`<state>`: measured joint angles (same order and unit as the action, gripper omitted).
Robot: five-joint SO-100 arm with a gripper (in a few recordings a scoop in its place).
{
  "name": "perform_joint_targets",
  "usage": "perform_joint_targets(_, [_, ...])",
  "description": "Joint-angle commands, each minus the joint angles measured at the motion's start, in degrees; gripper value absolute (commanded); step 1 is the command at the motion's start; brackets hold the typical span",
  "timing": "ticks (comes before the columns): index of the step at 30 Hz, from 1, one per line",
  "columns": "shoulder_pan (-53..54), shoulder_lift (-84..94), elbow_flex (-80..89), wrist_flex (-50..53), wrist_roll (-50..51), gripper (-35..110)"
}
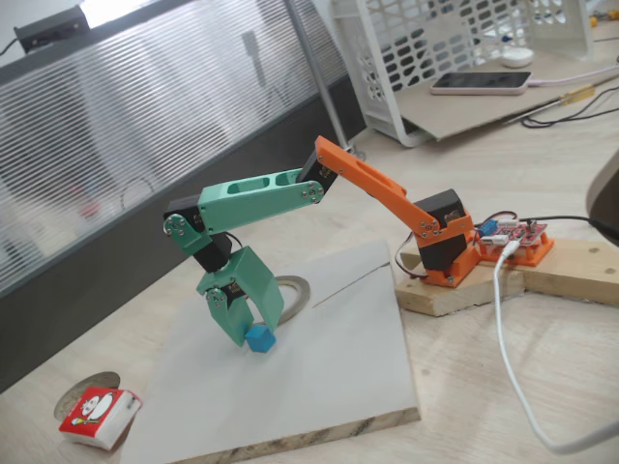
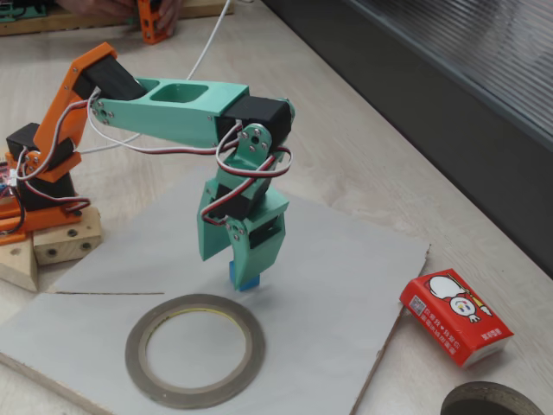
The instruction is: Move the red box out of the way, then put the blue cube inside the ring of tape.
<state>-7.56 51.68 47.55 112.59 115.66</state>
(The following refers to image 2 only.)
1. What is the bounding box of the small blue cube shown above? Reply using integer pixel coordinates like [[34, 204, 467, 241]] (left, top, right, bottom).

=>
[[227, 260, 261, 291]]

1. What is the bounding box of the red and white carton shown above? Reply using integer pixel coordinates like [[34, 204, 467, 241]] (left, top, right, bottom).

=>
[[399, 267, 515, 369]]

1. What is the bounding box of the orange green leader arm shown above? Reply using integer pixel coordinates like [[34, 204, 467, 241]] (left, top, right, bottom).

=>
[[0, 0, 170, 46]]

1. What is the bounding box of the person's left hand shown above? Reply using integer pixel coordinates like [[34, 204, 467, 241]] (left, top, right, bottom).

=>
[[153, 0, 181, 35]]

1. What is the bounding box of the person's right hand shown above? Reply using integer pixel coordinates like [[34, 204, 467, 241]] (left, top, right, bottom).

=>
[[58, 0, 139, 18]]

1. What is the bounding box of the grey painted plywood board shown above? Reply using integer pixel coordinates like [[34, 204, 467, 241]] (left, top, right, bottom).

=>
[[0, 166, 432, 415]]

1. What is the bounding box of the wooden base block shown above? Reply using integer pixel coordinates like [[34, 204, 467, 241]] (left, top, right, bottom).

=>
[[32, 206, 104, 266]]

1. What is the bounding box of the wooden base plank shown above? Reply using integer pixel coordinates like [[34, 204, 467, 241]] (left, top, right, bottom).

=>
[[0, 235, 39, 293]]

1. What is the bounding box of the orange printed board holder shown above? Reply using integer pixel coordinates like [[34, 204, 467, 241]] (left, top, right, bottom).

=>
[[0, 202, 25, 246]]

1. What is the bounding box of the red controller circuit board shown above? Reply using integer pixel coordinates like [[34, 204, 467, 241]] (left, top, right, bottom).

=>
[[0, 150, 18, 201]]

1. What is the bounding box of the ribbed glass desk partition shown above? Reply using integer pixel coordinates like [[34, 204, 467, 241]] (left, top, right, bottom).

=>
[[263, 0, 553, 280]]

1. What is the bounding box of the light wooden mounting plank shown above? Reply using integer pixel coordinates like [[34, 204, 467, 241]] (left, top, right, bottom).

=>
[[0, 0, 237, 38]]

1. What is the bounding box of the grey ring of tape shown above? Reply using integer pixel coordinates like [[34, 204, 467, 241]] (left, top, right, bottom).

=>
[[124, 293, 266, 411]]

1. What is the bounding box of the white USB cable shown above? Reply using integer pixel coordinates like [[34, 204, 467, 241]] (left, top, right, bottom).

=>
[[79, 0, 232, 156]]

